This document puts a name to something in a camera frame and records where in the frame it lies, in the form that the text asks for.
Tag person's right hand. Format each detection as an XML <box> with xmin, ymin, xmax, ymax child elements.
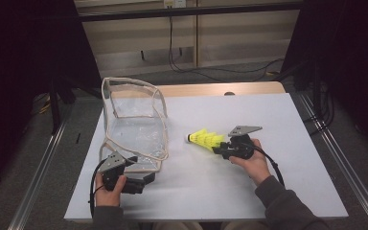
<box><xmin>229</xmin><ymin>138</ymin><xmax>272</xmax><ymax>187</ymax></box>

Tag metal floor rail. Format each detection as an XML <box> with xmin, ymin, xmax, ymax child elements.
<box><xmin>296</xmin><ymin>92</ymin><xmax>368</xmax><ymax>230</ymax></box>
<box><xmin>8</xmin><ymin>104</ymin><xmax>75</xmax><ymax>230</ymax></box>

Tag person's left hand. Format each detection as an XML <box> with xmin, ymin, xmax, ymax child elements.
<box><xmin>95</xmin><ymin>173</ymin><xmax>127</xmax><ymax>207</ymax></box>

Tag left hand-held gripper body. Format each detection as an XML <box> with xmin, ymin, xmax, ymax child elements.
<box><xmin>98</xmin><ymin>151</ymin><xmax>146</xmax><ymax>195</ymax></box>

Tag clear plastic bag beige trim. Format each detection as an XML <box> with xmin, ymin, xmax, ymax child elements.
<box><xmin>99</xmin><ymin>76</ymin><xmax>171</xmax><ymax>174</ymax></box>

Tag right hand-held gripper black cable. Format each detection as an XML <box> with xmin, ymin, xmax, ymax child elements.
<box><xmin>241</xmin><ymin>142</ymin><xmax>286</xmax><ymax>188</ymax></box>

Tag person's left leg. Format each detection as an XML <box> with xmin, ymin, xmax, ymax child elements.
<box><xmin>152</xmin><ymin>221</ymin><xmax>202</xmax><ymax>230</ymax></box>

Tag person's leg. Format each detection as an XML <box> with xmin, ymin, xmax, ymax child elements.
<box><xmin>152</xmin><ymin>221</ymin><xmax>202</xmax><ymax>230</ymax></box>
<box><xmin>219</xmin><ymin>220</ymin><xmax>269</xmax><ymax>230</ymax></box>

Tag beige panelled cabinet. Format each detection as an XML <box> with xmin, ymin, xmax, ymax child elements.
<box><xmin>73</xmin><ymin>0</ymin><xmax>303</xmax><ymax>79</ymax></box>

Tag left hand-held gripper black cable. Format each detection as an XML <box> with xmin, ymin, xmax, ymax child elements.
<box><xmin>88</xmin><ymin>158</ymin><xmax>108</xmax><ymax>219</ymax></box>

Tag wooden table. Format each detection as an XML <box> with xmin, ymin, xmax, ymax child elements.
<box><xmin>108</xmin><ymin>80</ymin><xmax>287</xmax><ymax>99</ymax></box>

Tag white wall socket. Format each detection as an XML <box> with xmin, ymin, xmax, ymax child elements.
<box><xmin>163</xmin><ymin>0</ymin><xmax>187</xmax><ymax>9</ymax></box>

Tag black socket cable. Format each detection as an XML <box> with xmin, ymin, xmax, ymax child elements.
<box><xmin>168</xmin><ymin>7</ymin><xmax>286</xmax><ymax>82</ymax></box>

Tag black floor cables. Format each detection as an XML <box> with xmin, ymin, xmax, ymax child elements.
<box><xmin>303</xmin><ymin>80</ymin><xmax>337</xmax><ymax>136</ymax></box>

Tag yellow floor cable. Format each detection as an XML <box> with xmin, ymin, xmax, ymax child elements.
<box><xmin>32</xmin><ymin>92</ymin><xmax>55</xmax><ymax>117</ymax></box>

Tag black stand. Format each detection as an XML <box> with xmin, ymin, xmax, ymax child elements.
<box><xmin>48</xmin><ymin>76</ymin><xmax>78</xmax><ymax>135</ymax></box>

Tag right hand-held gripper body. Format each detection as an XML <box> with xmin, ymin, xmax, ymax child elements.
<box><xmin>228</xmin><ymin>126</ymin><xmax>263</xmax><ymax>160</ymax></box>

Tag hand-held gripper black cable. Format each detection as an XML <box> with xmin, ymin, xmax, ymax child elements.
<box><xmin>241</xmin><ymin>142</ymin><xmax>286</xmax><ymax>188</ymax></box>
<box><xmin>88</xmin><ymin>158</ymin><xmax>108</xmax><ymax>219</ymax></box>

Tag dark curtain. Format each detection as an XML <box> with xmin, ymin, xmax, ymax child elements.
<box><xmin>281</xmin><ymin>0</ymin><xmax>368</xmax><ymax>161</ymax></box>
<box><xmin>0</xmin><ymin>0</ymin><xmax>103</xmax><ymax>199</ymax></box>

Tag person's right leg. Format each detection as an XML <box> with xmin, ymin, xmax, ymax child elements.
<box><xmin>219</xmin><ymin>220</ymin><xmax>269</xmax><ymax>230</ymax></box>

